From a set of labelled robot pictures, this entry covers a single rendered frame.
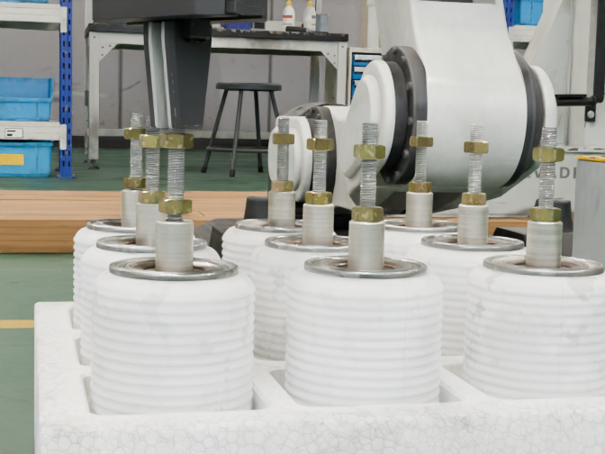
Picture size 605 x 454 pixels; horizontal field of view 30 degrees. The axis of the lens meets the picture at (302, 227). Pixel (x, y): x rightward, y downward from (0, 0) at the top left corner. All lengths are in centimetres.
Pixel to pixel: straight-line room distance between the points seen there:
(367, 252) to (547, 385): 13
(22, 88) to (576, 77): 337
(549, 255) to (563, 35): 250
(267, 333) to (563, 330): 21
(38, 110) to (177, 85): 475
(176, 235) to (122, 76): 845
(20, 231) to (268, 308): 191
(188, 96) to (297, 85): 865
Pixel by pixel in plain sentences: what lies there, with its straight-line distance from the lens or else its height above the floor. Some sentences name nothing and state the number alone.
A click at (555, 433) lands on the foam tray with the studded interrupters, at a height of 17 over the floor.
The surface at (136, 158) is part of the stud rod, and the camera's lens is 89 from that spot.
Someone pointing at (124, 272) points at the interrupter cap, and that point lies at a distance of 64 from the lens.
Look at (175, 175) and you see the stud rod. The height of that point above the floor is 31.
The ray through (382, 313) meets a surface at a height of 23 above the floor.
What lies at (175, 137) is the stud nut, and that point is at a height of 33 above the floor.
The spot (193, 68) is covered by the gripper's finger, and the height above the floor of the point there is 37.
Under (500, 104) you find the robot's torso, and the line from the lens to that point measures 113.
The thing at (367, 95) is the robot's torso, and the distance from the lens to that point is 114.
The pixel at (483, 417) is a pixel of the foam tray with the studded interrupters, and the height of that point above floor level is 18.
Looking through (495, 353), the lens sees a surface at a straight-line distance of 71.
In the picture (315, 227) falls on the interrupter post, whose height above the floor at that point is 27.
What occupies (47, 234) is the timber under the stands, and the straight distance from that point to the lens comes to 267.
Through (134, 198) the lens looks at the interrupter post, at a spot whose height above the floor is 27.
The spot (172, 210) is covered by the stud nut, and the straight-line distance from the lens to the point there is 66.
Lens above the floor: 35
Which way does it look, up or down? 6 degrees down
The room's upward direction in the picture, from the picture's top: 2 degrees clockwise
